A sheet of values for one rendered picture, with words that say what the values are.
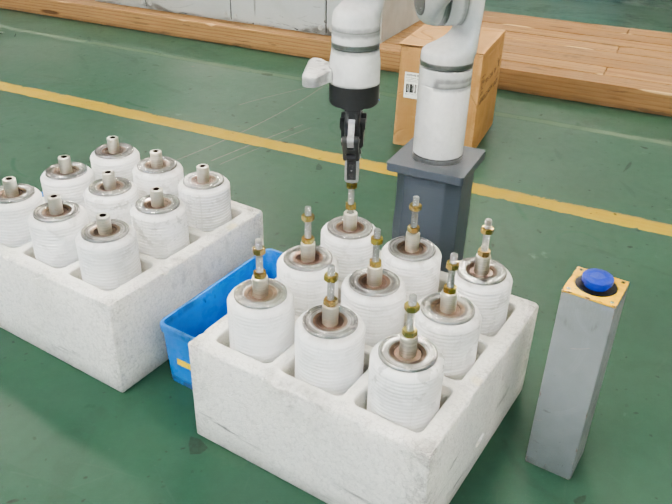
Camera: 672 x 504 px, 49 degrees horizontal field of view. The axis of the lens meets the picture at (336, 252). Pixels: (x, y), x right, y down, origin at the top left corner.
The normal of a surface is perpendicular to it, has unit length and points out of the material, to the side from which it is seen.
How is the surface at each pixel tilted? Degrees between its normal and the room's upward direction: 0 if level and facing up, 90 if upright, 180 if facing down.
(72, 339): 90
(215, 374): 90
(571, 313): 90
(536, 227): 0
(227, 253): 90
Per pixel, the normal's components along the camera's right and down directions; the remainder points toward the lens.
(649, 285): 0.02, -0.86
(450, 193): 0.32, 0.49
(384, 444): -0.55, 0.42
